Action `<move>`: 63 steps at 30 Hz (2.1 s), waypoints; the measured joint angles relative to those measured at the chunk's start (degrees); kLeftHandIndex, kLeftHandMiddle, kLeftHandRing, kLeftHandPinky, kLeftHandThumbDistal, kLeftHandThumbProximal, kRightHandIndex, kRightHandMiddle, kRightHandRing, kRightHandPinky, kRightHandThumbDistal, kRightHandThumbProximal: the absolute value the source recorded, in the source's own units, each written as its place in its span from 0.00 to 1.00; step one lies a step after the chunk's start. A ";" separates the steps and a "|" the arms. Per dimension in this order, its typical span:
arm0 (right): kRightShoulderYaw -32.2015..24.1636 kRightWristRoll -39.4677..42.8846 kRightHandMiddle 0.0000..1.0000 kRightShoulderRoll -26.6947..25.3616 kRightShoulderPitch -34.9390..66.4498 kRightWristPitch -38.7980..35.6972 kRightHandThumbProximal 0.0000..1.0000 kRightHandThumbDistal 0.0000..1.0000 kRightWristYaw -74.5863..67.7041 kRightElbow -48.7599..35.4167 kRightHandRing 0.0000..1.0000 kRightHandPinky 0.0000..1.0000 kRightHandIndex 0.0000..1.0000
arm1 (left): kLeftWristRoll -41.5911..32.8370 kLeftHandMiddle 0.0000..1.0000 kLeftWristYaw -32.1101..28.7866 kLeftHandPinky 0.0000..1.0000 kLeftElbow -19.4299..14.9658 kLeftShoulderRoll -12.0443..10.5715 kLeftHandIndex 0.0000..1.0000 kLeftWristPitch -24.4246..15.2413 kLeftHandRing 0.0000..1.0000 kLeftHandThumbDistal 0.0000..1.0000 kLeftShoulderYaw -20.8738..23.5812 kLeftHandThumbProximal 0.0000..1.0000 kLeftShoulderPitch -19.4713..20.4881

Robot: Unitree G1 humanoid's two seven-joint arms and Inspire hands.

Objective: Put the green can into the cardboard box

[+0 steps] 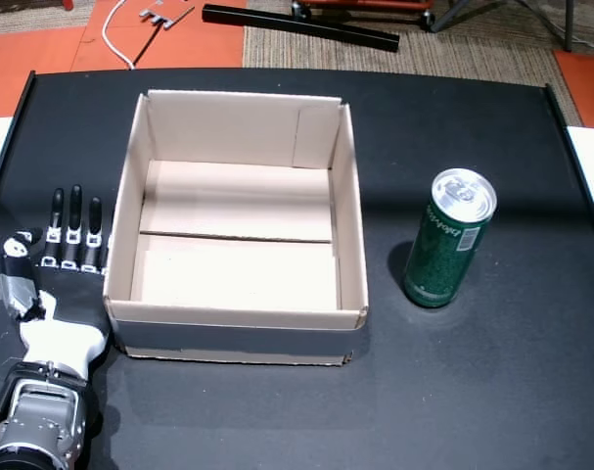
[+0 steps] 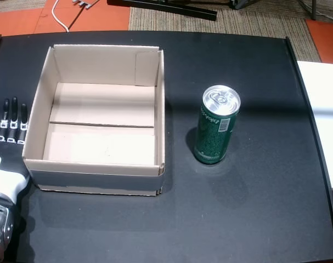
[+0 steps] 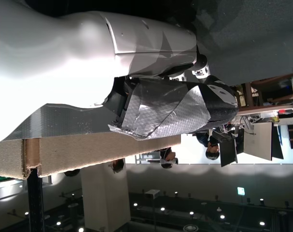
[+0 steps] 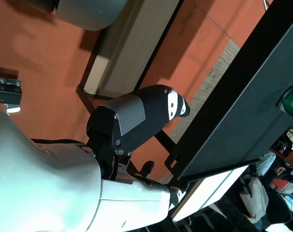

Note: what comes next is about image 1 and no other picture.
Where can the green drink can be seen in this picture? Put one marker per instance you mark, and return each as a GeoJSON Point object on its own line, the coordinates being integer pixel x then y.
{"type": "Point", "coordinates": [441, 264]}

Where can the red cart frame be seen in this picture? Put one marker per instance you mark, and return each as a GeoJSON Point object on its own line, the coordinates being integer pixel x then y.
{"type": "Point", "coordinates": [365, 4]}

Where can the grey metal bracket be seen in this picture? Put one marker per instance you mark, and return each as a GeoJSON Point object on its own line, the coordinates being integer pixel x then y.
{"type": "Point", "coordinates": [154, 17]}

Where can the open cardboard box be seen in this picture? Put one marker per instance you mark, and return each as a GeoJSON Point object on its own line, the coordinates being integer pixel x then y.
{"type": "Point", "coordinates": [238, 333]}

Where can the black metal beam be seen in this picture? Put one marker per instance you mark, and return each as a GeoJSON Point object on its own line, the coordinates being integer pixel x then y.
{"type": "Point", "coordinates": [301, 27]}

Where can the black tripod legs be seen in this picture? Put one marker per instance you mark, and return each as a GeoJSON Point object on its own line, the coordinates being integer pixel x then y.
{"type": "Point", "coordinates": [568, 24]}

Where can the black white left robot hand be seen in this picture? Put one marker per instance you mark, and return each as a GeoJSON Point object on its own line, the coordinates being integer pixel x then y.
{"type": "Point", "coordinates": [66, 303]}

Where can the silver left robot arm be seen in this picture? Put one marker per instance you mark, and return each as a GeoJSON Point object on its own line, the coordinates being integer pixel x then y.
{"type": "Point", "coordinates": [42, 421]}

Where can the thin black rod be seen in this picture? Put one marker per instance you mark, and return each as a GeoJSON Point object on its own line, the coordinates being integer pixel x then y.
{"type": "Point", "coordinates": [147, 46]}

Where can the orange floor mat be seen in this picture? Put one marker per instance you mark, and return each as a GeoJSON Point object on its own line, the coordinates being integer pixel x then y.
{"type": "Point", "coordinates": [587, 83]}
{"type": "Point", "coordinates": [42, 49]}

